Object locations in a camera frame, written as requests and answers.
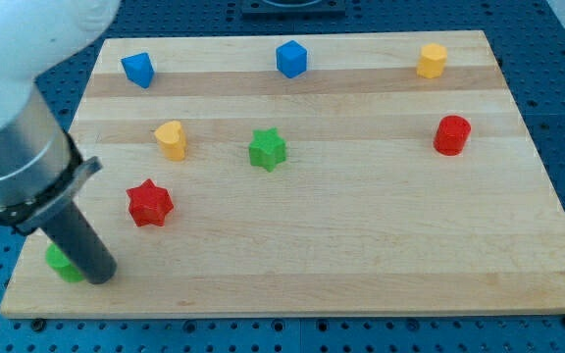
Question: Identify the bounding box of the yellow heart block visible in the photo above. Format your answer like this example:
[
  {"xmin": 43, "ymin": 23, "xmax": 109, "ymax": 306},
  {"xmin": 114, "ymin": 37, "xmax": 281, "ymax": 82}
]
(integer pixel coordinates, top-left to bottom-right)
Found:
[{"xmin": 154, "ymin": 121, "xmax": 187, "ymax": 161}]

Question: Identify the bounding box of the wooden board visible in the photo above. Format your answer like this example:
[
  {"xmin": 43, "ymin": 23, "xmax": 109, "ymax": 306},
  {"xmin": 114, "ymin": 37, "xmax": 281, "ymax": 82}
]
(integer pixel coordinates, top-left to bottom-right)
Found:
[{"xmin": 0, "ymin": 30, "xmax": 565, "ymax": 319}]

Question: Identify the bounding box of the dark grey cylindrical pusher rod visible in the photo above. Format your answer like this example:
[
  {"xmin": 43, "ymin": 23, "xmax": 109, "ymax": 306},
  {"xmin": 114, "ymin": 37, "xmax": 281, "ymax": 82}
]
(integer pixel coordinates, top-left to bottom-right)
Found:
[{"xmin": 41, "ymin": 203, "xmax": 117, "ymax": 284}]

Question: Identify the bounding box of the red star block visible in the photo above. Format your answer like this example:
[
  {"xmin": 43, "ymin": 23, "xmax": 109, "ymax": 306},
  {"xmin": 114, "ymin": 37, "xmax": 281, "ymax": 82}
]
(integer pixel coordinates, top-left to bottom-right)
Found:
[{"xmin": 126, "ymin": 178, "xmax": 174, "ymax": 227}]

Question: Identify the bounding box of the yellow hexagonal block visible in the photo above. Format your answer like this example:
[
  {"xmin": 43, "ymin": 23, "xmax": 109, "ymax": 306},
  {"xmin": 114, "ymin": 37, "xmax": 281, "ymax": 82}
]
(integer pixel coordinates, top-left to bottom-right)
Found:
[{"xmin": 416, "ymin": 43, "xmax": 447, "ymax": 78}]

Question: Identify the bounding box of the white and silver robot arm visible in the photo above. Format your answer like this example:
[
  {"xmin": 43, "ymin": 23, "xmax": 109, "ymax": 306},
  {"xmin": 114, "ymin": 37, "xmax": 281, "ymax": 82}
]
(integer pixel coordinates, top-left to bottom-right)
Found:
[{"xmin": 0, "ymin": 0, "xmax": 120, "ymax": 284}]

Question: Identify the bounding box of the green star block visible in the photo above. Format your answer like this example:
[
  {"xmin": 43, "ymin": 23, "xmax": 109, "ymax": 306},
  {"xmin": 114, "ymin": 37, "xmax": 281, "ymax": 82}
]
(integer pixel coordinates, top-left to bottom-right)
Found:
[{"xmin": 248, "ymin": 127, "xmax": 286, "ymax": 172}]

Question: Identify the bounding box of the blue cube block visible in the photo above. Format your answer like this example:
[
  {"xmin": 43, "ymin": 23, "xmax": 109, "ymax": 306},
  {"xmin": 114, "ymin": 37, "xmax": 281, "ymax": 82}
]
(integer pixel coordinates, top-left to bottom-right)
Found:
[{"xmin": 276, "ymin": 40, "xmax": 308, "ymax": 78}]

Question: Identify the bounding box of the green cylinder block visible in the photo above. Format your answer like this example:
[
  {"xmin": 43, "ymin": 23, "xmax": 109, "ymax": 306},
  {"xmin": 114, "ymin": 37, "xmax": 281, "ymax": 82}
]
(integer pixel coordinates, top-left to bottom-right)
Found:
[{"xmin": 45, "ymin": 243, "xmax": 84, "ymax": 283}]

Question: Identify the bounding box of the red cylinder block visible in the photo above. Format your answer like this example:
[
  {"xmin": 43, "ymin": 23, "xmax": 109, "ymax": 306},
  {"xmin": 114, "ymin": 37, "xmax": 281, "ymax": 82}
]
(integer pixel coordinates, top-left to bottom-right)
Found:
[{"xmin": 434, "ymin": 115, "xmax": 472, "ymax": 156}]

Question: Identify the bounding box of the blue triangular block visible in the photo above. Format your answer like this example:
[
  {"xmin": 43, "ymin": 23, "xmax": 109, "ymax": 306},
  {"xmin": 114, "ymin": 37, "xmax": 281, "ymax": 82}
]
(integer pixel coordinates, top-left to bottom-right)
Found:
[{"xmin": 121, "ymin": 52, "xmax": 155, "ymax": 88}]

